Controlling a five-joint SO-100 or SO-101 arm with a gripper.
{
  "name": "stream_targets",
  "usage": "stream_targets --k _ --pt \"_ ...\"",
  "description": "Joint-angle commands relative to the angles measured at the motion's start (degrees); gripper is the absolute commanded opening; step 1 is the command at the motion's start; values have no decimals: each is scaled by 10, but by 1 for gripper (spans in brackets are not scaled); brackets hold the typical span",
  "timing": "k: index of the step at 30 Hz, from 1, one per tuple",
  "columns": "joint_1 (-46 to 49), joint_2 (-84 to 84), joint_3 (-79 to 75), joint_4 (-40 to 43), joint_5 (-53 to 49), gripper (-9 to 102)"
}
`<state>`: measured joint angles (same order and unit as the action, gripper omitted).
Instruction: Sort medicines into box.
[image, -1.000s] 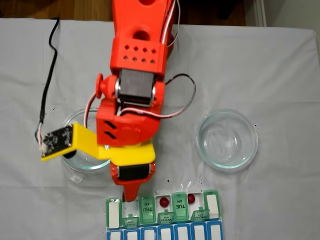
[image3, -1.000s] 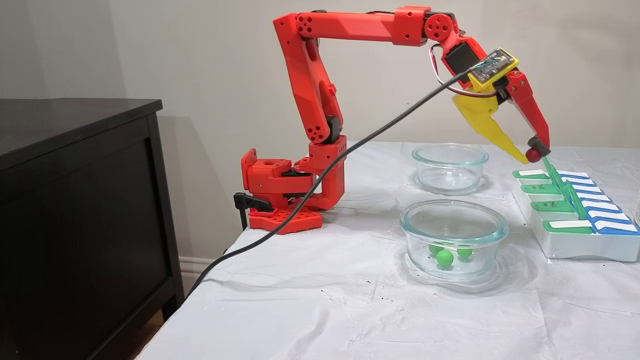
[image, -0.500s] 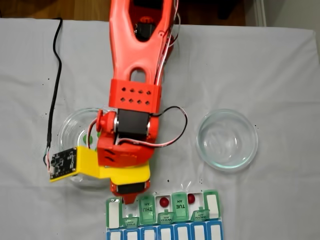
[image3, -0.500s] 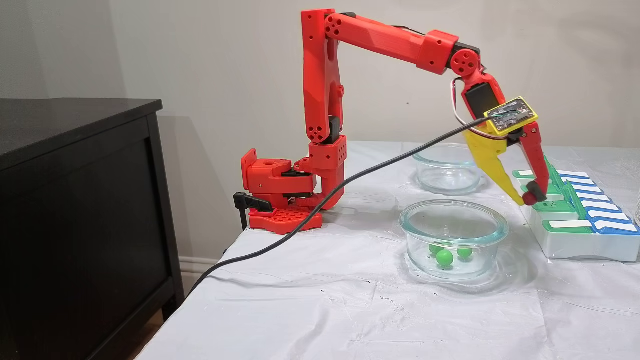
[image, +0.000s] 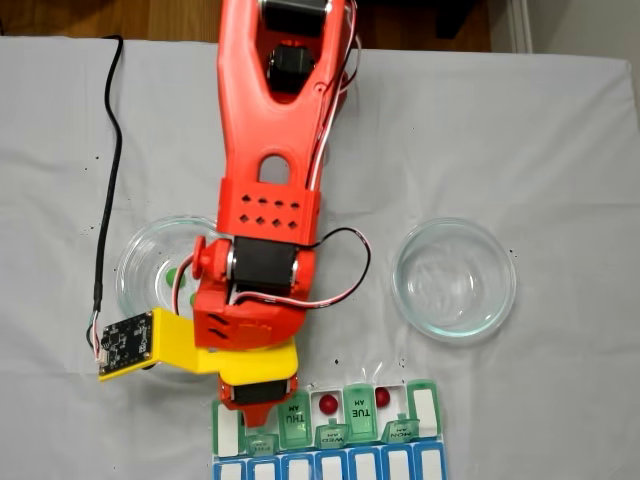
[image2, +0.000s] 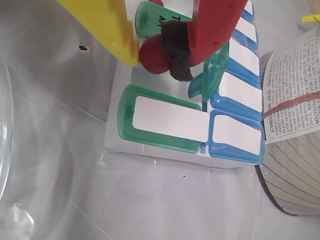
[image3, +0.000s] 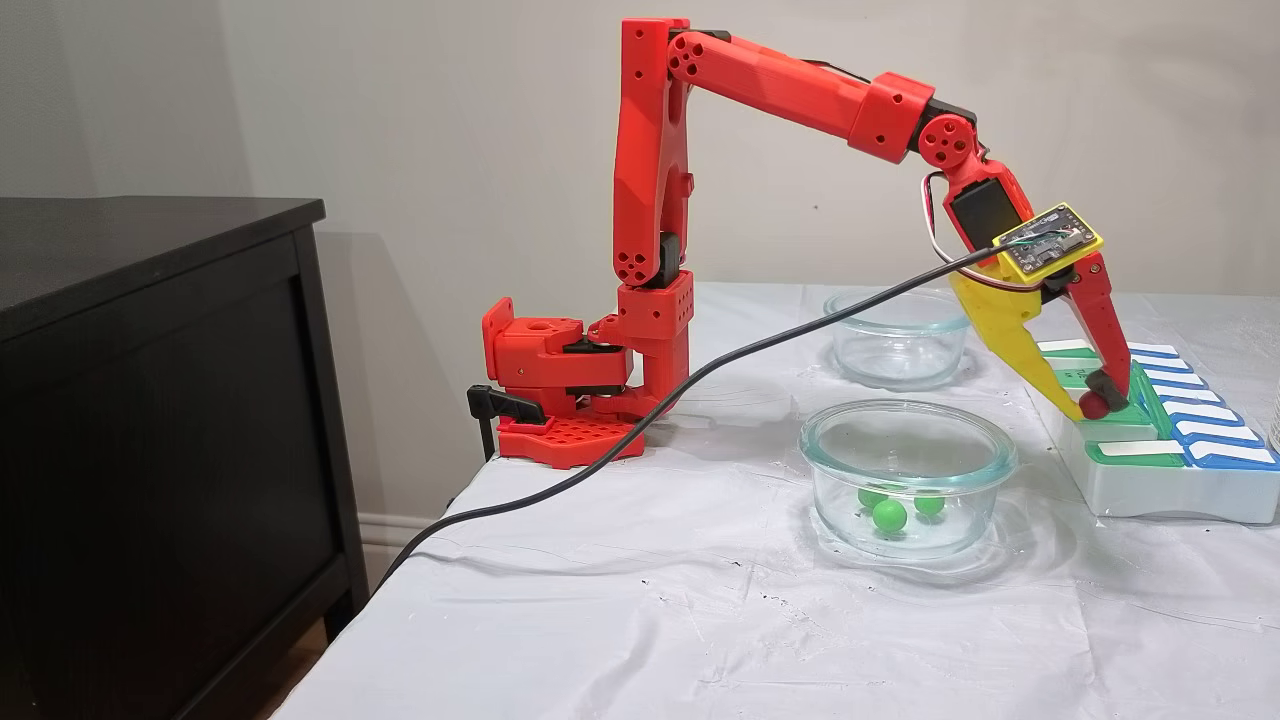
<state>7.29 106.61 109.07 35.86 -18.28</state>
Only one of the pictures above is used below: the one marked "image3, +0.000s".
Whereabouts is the white tablecloth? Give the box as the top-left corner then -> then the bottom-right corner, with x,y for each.
270,280 -> 1280,720

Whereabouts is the black wooden cabinet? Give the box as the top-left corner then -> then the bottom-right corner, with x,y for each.
0,196 -> 369,720

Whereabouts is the white red servo wire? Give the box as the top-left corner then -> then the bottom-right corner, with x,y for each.
922,172 -> 1046,294

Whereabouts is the black camera cable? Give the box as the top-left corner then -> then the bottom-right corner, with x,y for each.
368,245 -> 1006,596

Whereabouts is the white baseboard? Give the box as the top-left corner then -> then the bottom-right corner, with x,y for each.
358,512 -> 451,583

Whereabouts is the weekly pill organizer box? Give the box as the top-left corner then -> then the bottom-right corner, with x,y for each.
1035,338 -> 1280,526

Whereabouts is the clear glass bowl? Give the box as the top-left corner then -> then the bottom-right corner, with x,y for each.
798,400 -> 1019,561
823,288 -> 973,391

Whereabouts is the camera board on yellow mount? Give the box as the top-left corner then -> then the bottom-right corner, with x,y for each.
992,203 -> 1104,284

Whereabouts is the black table clamp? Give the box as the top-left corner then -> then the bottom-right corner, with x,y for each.
466,384 -> 548,463

